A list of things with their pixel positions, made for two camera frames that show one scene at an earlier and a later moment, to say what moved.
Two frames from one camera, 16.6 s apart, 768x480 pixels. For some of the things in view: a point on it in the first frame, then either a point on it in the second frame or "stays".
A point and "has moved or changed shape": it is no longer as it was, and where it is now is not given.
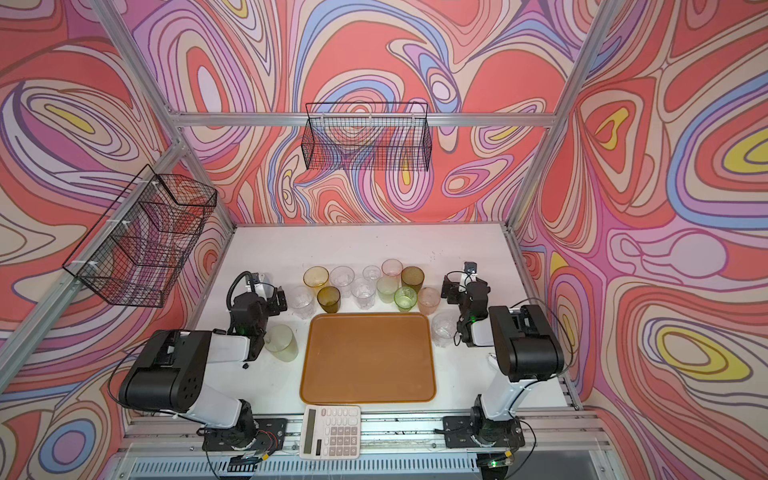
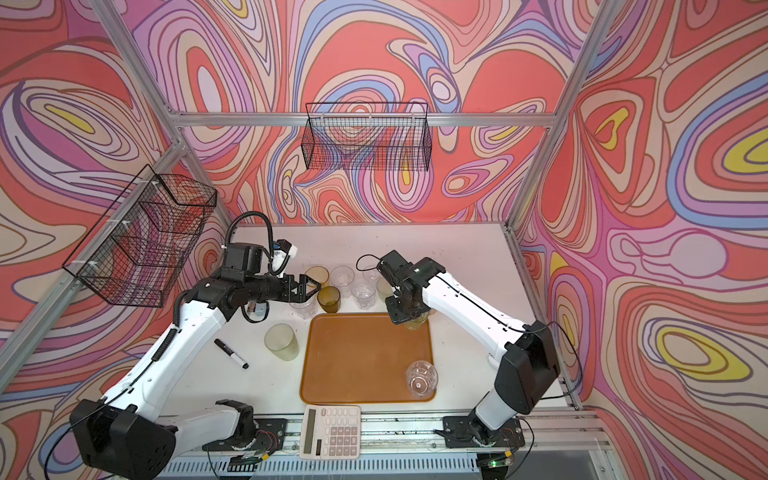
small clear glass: (371, 273) stays
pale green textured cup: (386, 287) stays
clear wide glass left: (301, 302) stays
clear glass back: (343, 278) stays
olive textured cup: (328, 298) stays
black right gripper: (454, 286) → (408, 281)
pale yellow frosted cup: (279, 341) stays
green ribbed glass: (405, 298) has moved or changed shape
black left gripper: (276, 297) → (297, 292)
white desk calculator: (329, 432) stays
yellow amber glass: (315, 277) stays
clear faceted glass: (444, 328) → (422, 379)
